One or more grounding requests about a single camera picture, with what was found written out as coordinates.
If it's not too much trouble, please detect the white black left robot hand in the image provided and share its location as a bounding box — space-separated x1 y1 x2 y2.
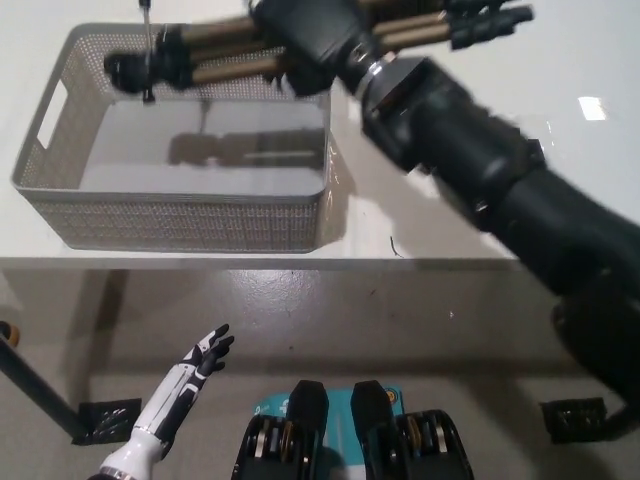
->
133 323 235 444

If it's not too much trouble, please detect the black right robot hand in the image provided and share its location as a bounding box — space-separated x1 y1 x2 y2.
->
249 0 382 97

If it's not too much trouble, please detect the bronze and black tripod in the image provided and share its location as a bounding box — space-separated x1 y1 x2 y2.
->
103 0 535 104

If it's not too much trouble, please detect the black teal robot body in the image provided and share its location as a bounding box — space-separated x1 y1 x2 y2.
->
227 379 474 480

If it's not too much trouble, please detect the grey perforated rectangular basket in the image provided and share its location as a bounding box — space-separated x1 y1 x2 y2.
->
10 22 346 254

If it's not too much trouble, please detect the black table foot plate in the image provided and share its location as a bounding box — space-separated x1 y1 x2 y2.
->
74 398 144 446
538 397 609 445

